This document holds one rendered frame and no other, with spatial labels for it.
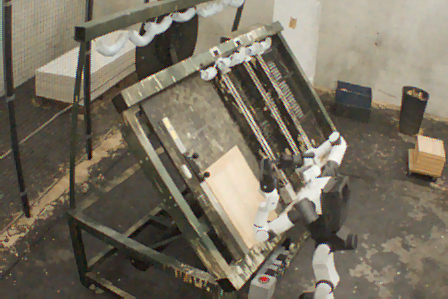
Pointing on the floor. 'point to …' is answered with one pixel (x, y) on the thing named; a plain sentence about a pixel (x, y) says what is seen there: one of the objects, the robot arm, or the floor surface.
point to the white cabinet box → (299, 16)
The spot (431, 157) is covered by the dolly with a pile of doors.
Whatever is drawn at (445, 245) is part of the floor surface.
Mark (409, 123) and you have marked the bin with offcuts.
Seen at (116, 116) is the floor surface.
